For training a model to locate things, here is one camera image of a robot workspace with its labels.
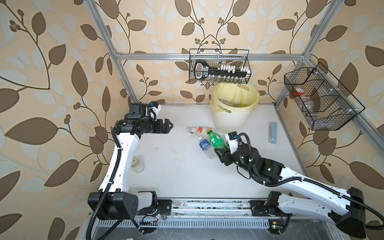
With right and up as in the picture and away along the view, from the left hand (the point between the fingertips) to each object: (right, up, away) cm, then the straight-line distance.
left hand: (165, 123), depth 74 cm
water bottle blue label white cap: (+22, -15, +17) cm, 31 cm away
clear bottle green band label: (+37, +13, +26) cm, 47 cm away
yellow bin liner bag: (+42, +17, +29) cm, 54 cm away
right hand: (+27, -13, -2) cm, 30 cm away
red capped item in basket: (+72, +17, +6) cm, 74 cm away
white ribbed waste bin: (+40, -1, +30) cm, 50 cm away
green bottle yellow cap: (+25, -8, -4) cm, 27 cm away
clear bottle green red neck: (+17, -5, +24) cm, 30 cm away
